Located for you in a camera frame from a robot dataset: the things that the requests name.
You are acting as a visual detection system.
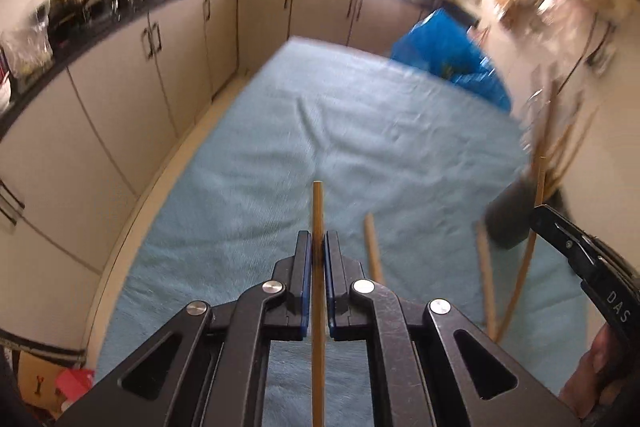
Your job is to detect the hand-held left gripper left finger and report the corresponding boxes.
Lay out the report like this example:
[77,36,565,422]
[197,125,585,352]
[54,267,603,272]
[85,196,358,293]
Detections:
[57,231,314,427]

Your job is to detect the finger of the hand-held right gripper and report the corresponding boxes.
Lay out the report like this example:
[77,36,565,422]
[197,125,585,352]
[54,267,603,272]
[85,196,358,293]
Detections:
[530,204,602,281]

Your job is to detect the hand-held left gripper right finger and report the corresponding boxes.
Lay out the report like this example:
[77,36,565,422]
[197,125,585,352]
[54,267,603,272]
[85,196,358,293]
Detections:
[325,232,582,427]

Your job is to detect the black chopstick holder cup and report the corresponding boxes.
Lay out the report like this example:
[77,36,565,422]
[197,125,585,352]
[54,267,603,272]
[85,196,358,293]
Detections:
[486,174,568,252]

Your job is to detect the person's right hand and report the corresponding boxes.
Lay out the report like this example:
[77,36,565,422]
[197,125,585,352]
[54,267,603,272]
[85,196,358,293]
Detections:
[557,322,640,420]

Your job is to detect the clear glass pitcher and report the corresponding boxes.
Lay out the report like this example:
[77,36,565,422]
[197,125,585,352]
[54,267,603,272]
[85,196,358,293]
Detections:
[519,77,581,152]

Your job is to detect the blue towel tablecloth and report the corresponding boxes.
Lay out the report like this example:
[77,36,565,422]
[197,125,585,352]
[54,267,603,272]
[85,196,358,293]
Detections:
[95,36,591,427]

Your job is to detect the blue plastic bag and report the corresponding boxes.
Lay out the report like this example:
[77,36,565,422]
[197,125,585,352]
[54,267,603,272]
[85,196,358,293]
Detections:
[390,8,512,110]

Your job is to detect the beige base cabinets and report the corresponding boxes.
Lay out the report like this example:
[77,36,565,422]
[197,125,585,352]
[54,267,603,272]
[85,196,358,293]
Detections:
[0,0,436,348]

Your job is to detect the cardboard box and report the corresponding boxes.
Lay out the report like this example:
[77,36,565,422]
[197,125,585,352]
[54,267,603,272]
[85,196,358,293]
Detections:
[17,349,67,414]

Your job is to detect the clear plastic food bag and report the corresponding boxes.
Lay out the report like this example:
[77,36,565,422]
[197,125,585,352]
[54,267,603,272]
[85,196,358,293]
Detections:
[0,24,55,78]

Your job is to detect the white wall socket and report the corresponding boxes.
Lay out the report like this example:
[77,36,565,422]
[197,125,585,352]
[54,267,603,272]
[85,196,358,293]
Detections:
[592,41,619,76]

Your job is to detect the black power cable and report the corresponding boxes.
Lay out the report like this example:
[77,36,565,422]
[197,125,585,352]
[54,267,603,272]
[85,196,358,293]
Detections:
[550,14,614,108]

